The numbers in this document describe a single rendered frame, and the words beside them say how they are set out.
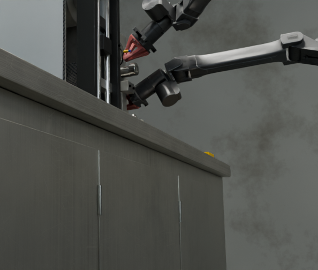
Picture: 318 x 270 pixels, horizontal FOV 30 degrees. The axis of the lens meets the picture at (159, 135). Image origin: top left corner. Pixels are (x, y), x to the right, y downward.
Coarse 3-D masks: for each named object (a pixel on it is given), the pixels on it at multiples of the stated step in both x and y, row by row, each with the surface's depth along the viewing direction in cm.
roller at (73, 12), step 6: (66, 0) 163; (72, 0) 166; (66, 6) 163; (72, 6) 166; (66, 12) 164; (72, 12) 165; (66, 18) 166; (72, 18) 165; (66, 24) 168; (72, 24) 168
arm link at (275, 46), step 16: (240, 48) 187; (256, 48) 185; (272, 48) 184; (192, 64) 187; (208, 64) 186; (224, 64) 186; (240, 64) 186; (256, 64) 187; (288, 64) 189; (176, 80) 192
